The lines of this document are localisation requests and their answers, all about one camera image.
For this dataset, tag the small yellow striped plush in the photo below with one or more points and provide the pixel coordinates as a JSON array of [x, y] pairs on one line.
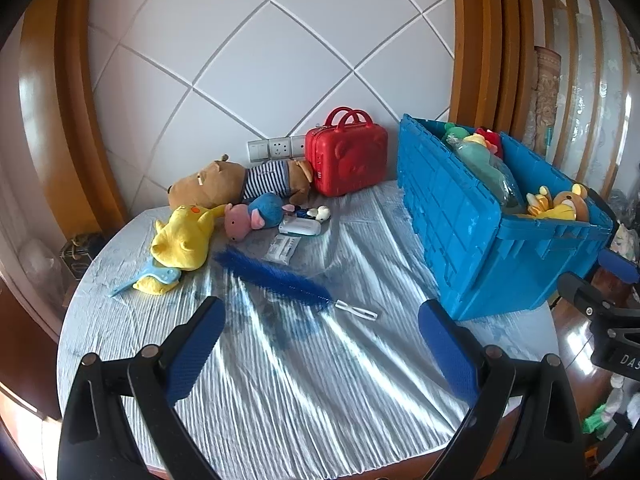
[[540, 204]]

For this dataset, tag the clear plastic bottle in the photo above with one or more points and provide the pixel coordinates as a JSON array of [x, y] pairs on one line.
[[492, 175]]

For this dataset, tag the rolled patterned rug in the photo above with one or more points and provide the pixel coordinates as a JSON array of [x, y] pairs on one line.
[[544, 105]]

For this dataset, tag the white wall power socket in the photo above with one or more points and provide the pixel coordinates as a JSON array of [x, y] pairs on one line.
[[280, 148]]

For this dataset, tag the green cloth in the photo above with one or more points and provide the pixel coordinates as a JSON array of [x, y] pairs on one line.
[[597, 420]]

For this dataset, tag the white wall single-hole socket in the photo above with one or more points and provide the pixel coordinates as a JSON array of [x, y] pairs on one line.
[[298, 146]]

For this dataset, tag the red toy suitcase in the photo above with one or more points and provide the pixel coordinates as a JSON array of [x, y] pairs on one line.
[[345, 160]]

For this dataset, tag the wooden wall trim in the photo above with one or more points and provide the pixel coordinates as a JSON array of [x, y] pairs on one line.
[[485, 50], [75, 110]]

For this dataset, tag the white patterned curtain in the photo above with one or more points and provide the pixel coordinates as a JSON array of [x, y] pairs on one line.
[[595, 85]]

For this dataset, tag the white flat packet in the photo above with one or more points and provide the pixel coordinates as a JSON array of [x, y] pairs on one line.
[[282, 249]]

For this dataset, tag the blue boomerang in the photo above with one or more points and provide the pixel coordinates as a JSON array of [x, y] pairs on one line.
[[160, 274]]

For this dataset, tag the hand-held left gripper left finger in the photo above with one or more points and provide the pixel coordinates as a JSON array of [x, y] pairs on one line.
[[195, 350]]

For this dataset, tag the small blue toy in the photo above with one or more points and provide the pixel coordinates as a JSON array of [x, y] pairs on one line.
[[301, 212]]

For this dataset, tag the blue plastic crate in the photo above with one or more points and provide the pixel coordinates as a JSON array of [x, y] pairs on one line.
[[450, 200]]

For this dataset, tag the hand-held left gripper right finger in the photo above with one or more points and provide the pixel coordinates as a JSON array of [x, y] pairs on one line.
[[445, 350]]

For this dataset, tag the green plush toy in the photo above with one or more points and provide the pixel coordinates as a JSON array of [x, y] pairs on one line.
[[456, 131]]

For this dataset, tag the brown bear plush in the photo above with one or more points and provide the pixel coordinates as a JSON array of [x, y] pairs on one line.
[[570, 205]]

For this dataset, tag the pink pig plush blue shirt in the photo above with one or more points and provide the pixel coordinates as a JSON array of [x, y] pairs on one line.
[[237, 220]]

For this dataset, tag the blue feather brush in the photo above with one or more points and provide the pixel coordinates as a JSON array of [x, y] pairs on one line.
[[280, 280]]

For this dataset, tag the white oblong case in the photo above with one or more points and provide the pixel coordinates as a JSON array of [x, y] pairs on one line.
[[300, 227]]

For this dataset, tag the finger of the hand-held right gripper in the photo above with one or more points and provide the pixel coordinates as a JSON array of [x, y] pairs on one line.
[[590, 297], [620, 267]]

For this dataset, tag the dark small box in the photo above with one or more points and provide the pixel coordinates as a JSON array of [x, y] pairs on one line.
[[80, 255]]

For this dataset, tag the brown plush in striped shirt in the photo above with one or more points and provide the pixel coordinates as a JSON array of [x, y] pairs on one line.
[[220, 180]]

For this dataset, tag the yellow plush toy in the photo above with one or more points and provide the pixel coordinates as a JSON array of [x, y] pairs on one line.
[[185, 240]]

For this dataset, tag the small white dog toy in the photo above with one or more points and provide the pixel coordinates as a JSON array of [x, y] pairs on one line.
[[320, 212]]

